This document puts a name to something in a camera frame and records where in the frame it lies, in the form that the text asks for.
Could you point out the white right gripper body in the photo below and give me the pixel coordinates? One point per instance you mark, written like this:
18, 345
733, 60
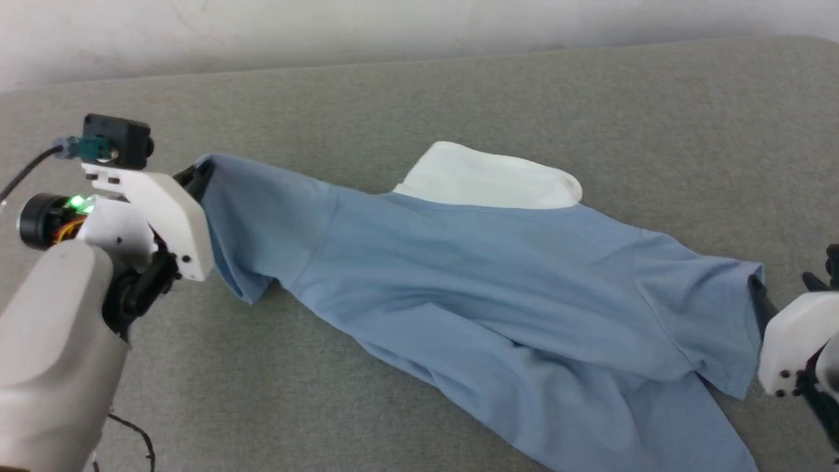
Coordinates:
790, 341

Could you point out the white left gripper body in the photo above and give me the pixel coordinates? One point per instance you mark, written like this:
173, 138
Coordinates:
170, 216

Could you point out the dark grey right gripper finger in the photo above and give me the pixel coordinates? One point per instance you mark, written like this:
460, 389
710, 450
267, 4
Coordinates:
760, 305

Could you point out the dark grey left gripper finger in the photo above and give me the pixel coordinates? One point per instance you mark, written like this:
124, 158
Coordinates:
196, 177

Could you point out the light blue and white shirt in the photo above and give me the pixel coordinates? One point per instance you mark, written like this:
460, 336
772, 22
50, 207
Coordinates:
491, 282

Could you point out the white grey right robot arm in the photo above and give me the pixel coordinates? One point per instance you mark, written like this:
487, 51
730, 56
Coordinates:
827, 387

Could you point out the grey fabric sofa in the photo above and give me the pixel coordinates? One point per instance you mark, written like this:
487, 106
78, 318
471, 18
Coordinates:
459, 98

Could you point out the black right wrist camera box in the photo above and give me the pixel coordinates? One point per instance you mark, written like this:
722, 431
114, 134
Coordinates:
832, 265

